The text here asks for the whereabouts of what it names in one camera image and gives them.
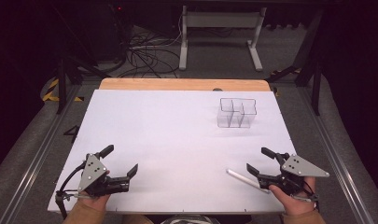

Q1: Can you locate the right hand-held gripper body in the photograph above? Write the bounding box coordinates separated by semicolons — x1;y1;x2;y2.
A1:
257;153;330;197

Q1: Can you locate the person's left hand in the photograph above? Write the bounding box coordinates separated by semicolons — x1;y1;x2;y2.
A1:
78;169;112;213

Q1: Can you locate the black box with red light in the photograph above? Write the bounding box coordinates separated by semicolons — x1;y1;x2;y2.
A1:
90;2;130;63

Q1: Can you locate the yellow black hazard tape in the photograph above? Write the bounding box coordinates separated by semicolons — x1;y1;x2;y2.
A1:
41;77;85;104
269;67;302;97

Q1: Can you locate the white metal stand frame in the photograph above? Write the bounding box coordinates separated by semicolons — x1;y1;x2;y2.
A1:
178;5;268;73

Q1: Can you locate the tangle of black floor cables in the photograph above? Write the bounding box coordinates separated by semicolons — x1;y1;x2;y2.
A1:
116;26;182;79

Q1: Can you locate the metal floor rail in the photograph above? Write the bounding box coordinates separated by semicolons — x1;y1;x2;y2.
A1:
296;87;375;224
0;83;82;224

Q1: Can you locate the clear acrylic organizer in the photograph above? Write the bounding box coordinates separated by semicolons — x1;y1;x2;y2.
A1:
217;97;258;130

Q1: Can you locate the white table cover board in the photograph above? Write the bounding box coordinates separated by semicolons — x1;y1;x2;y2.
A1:
47;89;298;215

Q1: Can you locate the black tripod stand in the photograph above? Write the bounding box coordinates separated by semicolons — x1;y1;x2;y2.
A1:
54;6;111;115
264;8;323;117

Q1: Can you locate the white pen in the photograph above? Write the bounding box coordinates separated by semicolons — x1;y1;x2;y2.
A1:
225;168;271;194

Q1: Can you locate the person's right hand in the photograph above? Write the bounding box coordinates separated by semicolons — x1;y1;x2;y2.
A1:
268;175;317;217

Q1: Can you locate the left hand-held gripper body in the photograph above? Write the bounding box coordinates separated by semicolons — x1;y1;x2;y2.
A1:
74;152;131;199

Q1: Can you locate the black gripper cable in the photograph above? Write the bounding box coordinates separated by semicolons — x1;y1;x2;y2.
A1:
291;178;321;213
54;161;86;220

